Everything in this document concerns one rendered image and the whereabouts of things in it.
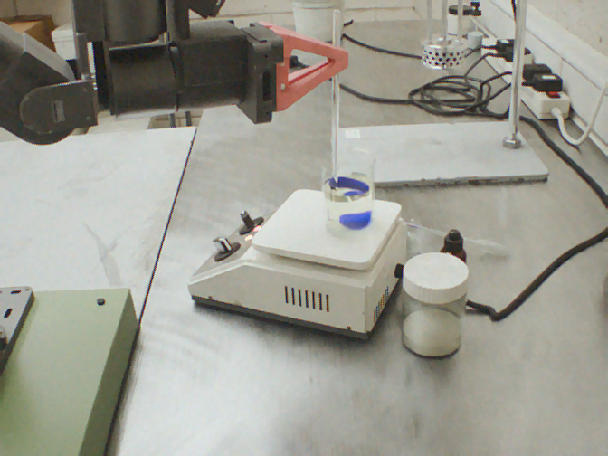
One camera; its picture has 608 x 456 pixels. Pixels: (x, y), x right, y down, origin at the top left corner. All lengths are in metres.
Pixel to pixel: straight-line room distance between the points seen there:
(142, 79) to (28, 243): 0.44
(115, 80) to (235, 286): 0.26
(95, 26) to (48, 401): 0.30
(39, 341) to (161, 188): 0.40
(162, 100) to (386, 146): 0.56
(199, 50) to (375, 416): 0.33
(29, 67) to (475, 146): 0.71
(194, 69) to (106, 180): 0.53
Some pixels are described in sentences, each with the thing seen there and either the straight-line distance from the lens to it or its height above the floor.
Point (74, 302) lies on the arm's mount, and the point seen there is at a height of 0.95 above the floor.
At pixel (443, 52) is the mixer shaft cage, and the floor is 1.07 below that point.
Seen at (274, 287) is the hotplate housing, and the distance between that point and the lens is 0.66.
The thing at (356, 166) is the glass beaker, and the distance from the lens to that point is 0.67.
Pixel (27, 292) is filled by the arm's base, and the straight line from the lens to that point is 0.71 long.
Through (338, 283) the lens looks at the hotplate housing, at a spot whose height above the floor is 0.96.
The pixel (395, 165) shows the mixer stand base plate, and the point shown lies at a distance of 0.98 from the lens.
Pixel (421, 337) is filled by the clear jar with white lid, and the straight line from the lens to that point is 0.64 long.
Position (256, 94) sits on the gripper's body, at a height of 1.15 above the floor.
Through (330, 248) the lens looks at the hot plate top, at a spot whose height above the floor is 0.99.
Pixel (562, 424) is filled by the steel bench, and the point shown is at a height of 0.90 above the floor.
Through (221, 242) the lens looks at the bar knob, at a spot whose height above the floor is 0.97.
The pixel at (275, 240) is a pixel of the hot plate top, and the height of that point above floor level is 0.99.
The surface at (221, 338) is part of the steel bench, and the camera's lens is 0.68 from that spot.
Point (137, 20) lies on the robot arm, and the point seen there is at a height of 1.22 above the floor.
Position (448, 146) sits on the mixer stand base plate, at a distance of 1.05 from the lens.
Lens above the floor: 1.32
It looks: 30 degrees down
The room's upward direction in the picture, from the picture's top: 3 degrees counter-clockwise
